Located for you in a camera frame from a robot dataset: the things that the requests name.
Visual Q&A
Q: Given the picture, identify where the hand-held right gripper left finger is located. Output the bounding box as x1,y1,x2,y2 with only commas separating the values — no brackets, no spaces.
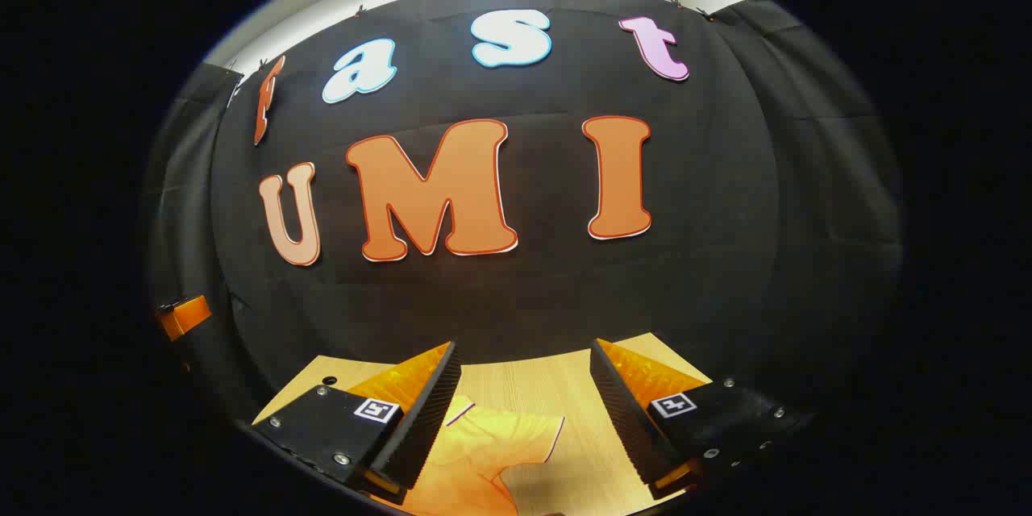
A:
252,341,463,505

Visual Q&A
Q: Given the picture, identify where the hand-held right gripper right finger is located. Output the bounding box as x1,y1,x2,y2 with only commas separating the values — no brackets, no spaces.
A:
589,339,815,501

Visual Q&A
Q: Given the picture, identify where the orange T-shirt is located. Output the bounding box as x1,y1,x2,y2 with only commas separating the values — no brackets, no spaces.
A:
387,395,565,516

